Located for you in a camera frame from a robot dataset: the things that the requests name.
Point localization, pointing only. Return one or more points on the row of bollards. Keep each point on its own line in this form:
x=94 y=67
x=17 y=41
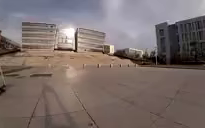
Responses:
x=97 y=65

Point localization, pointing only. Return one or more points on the small pale building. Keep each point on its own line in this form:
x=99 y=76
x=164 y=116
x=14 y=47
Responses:
x=108 y=49

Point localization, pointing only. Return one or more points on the grey striped building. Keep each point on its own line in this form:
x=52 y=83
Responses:
x=38 y=36
x=90 y=40

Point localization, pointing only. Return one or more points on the low white building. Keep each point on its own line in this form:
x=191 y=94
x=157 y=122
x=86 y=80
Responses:
x=130 y=52

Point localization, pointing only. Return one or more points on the tan stepped slope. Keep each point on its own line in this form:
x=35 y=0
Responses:
x=66 y=58

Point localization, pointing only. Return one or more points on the pale glass building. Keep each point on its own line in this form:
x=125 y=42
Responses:
x=66 y=39

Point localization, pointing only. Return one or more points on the pole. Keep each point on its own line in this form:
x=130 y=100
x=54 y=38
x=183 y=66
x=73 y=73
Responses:
x=156 y=56

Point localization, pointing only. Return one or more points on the low concrete block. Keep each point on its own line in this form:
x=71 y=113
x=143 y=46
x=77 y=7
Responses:
x=40 y=74

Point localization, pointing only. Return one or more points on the large grey building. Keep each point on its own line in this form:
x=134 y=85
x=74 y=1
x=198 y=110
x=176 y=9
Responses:
x=190 y=40

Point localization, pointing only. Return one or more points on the red brick building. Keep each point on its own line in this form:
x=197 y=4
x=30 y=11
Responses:
x=0 y=42

